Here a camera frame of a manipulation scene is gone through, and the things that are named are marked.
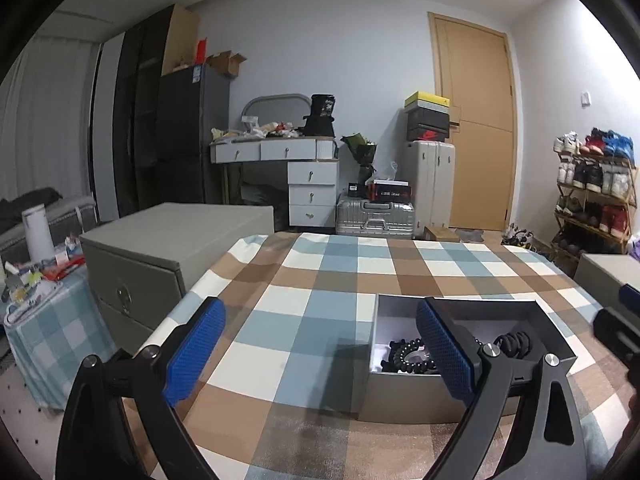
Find checkered tablecloth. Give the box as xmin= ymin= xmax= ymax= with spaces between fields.
xmin=148 ymin=233 xmax=632 ymax=479

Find grey storage cabinet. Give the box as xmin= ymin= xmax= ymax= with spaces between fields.
xmin=80 ymin=203 xmax=274 ymax=353

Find white upright suitcase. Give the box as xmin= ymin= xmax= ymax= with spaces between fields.
xmin=399 ymin=141 xmax=456 ymax=238

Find dark tall refrigerator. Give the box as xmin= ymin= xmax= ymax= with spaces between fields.
xmin=156 ymin=64 xmax=230 ymax=204

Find white cylindrical humidifier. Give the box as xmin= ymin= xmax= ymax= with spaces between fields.
xmin=22 ymin=204 xmax=55 ymax=262

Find silver hard suitcase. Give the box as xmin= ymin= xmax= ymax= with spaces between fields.
xmin=335 ymin=195 xmax=416 ymax=238

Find stacked shoe boxes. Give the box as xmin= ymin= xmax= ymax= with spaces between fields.
xmin=404 ymin=91 xmax=450 ymax=142

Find black hat box stack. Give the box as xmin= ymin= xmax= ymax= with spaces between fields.
xmin=303 ymin=94 xmax=335 ymax=138

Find wooden door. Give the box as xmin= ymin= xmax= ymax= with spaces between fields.
xmin=430 ymin=13 xmax=518 ymax=231

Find shoe rack with shoes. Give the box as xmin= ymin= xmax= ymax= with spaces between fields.
xmin=551 ymin=128 xmax=639 ymax=260

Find white drawer desk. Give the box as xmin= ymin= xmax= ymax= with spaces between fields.
xmin=209 ymin=136 xmax=340 ymax=229

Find black spiral hair tie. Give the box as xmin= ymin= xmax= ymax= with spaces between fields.
xmin=380 ymin=336 xmax=444 ymax=375
xmin=493 ymin=329 xmax=533 ymax=361

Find grey bench right side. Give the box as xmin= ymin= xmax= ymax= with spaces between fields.
xmin=574 ymin=254 xmax=640 ymax=307

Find silver rectangular storage box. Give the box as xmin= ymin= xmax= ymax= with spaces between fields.
xmin=357 ymin=295 xmax=576 ymax=425

